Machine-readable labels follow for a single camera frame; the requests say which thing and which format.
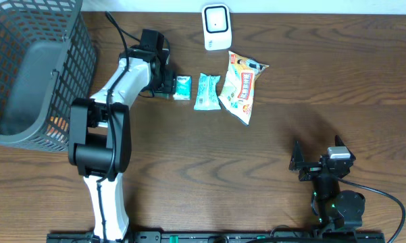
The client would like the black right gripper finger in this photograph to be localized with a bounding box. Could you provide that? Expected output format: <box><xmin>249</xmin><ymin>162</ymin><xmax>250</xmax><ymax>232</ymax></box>
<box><xmin>334</xmin><ymin>135</ymin><xmax>356</xmax><ymax>161</ymax></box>
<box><xmin>288</xmin><ymin>140</ymin><xmax>305</xmax><ymax>171</ymax></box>

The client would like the green Kleenex tissue pack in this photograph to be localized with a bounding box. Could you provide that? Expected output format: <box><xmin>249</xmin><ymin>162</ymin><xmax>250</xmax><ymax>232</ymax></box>
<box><xmin>173</xmin><ymin>76</ymin><xmax>192</xmax><ymax>101</ymax></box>

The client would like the teal wet wipe packet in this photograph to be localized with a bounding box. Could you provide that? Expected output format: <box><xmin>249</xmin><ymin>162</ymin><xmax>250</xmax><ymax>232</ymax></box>
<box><xmin>194</xmin><ymin>73</ymin><xmax>221</xmax><ymax>111</ymax></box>

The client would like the yellow snack bag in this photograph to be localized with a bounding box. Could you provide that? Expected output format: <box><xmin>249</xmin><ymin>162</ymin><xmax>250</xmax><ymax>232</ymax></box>
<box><xmin>218</xmin><ymin>51</ymin><xmax>269</xmax><ymax>126</ymax></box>

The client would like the green Zam-Buk tin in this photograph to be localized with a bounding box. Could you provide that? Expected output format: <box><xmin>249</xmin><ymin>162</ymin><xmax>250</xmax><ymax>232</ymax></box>
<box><xmin>155</xmin><ymin>93</ymin><xmax>173</xmax><ymax>100</ymax></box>

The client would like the orange tissue pack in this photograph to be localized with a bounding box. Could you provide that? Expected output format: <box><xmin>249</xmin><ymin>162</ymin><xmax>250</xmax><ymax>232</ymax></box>
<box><xmin>46</xmin><ymin>116</ymin><xmax>68</xmax><ymax>142</ymax></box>

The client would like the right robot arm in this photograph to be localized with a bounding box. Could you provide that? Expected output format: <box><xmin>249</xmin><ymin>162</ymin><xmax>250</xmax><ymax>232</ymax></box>
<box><xmin>289</xmin><ymin>136</ymin><xmax>365</xmax><ymax>238</ymax></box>

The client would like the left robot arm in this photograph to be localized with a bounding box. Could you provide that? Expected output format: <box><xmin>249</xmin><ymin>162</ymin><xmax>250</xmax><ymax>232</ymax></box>
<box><xmin>68</xmin><ymin>29</ymin><xmax>176</xmax><ymax>242</ymax></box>

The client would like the white barcode scanner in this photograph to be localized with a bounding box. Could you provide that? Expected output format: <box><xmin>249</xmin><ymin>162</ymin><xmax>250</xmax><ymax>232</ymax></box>
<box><xmin>201</xmin><ymin>3</ymin><xmax>232</xmax><ymax>51</ymax></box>

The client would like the dark grey plastic mesh basket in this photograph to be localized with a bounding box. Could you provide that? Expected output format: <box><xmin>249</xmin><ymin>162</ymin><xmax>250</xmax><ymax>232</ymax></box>
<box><xmin>0</xmin><ymin>0</ymin><xmax>97</xmax><ymax>152</ymax></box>

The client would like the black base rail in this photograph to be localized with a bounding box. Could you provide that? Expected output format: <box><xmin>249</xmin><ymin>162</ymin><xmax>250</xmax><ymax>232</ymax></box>
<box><xmin>46</xmin><ymin>230</ymin><xmax>386</xmax><ymax>243</ymax></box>

